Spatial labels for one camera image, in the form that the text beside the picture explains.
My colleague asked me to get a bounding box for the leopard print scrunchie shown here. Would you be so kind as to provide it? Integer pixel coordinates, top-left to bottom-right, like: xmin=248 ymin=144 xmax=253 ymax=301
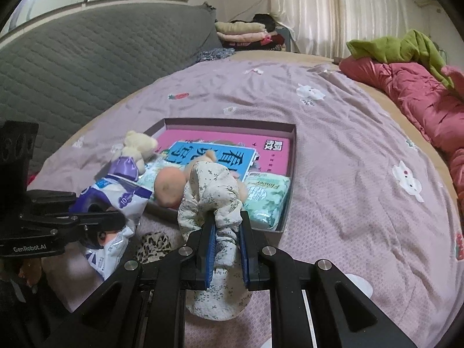
xmin=135 ymin=232 xmax=172 ymax=264

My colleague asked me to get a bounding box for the stack of folded clothes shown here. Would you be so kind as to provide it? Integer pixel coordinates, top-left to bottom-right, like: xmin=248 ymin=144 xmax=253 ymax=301
xmin=215 ymin=13 xmax=291 ymax=52

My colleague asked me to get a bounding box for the cream teddy purple dress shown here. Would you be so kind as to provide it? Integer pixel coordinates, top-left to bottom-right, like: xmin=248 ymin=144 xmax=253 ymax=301
xmin=108 ymin=131 xmax=158 ymax=182

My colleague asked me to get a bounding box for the grey quilted headboard cover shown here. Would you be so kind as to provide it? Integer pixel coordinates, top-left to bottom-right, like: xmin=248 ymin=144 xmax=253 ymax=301
xmin=1 ymin=3 xmax=220 ymax=173

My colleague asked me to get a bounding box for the beige plush doll floral dress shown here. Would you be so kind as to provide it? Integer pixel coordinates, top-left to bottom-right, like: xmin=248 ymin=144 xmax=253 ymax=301
xmin=154 ymin=150 xmax=252 ymax=321

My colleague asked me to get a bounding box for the white purple printed bag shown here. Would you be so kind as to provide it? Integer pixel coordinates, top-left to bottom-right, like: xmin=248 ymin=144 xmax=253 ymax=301
xmin=70 ymin=175 xmax=153 ymax=280

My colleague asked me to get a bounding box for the pink red quilt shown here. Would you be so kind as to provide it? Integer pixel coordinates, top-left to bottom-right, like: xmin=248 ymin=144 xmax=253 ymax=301
xmin=339 ymin=57 xmax=463 ymax=202

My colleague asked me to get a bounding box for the white curtain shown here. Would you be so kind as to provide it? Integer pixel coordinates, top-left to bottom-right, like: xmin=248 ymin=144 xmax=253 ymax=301
xmin=270 ymin=0 xmax=408 ymax=58

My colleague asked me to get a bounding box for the purple bedsheet with prints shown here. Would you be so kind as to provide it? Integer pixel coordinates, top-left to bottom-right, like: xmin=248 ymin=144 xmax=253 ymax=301
xmin=32 ymin=59 xmax=463 ymax=347

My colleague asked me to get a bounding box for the green blanket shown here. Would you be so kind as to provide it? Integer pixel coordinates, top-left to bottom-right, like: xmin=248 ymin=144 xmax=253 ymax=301
xmin=346 ymin=29 xmax=454 ymax=88

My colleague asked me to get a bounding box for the dark shallow tray box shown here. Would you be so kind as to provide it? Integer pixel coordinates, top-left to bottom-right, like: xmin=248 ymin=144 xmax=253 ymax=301
xmin=139 ymin=118 xmax=296 ymax=233

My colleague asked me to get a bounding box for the green tissue pack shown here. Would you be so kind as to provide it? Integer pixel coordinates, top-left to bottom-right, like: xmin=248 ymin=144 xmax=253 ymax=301
xmin=244 ymin=172 xmax=291 ymax=231

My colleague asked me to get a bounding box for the pink and blue book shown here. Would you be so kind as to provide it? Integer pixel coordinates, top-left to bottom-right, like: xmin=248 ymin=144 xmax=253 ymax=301
xmin=155 ymin=127 xmax=292 ymax=180

